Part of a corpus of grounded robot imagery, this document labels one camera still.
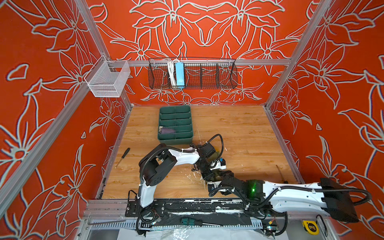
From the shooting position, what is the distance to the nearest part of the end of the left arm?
74cm

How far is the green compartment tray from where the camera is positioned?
949 mm

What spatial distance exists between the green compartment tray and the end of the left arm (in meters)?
0.20
